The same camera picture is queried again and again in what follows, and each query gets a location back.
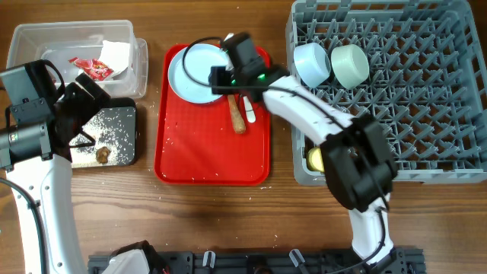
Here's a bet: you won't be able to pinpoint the large light blue plate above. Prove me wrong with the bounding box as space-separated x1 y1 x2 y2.
167 43 231 104

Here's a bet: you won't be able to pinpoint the clear plastic waste bin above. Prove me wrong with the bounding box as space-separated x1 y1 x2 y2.
6 20 148 99

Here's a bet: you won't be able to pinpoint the white paper napkin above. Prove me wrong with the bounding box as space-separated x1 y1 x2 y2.
91 40 131 81

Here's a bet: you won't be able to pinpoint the yellow plastic cup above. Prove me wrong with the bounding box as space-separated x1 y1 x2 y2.
307 147 325 173

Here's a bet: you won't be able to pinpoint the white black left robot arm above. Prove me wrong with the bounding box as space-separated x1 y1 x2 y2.
1 59 111 273

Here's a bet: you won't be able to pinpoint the red foil snack wrapper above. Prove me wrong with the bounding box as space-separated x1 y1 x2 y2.
68 57 113 81

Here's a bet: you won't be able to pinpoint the scattered white rice grains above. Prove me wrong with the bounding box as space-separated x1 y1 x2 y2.
70 107 136 167

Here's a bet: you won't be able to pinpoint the red plastic serving tray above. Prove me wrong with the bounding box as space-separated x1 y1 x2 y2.
154 44 271 186

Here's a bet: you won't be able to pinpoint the light blue small bowl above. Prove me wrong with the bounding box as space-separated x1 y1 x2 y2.
293 43 332 88

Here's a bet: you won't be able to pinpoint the white plastic spoon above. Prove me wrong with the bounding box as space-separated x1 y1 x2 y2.
243 96 256 123

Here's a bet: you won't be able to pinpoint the dark brown food scrap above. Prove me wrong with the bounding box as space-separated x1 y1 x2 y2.
95 146 111 164

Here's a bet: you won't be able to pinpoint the mint green bowl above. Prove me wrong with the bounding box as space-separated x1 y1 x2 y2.
331 44 370 90

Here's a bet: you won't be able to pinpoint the grey dishwasher rack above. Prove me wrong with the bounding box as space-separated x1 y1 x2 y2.
285 0 486 184

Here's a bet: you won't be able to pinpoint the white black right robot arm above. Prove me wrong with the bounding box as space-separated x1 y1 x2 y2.
208 32 397 265

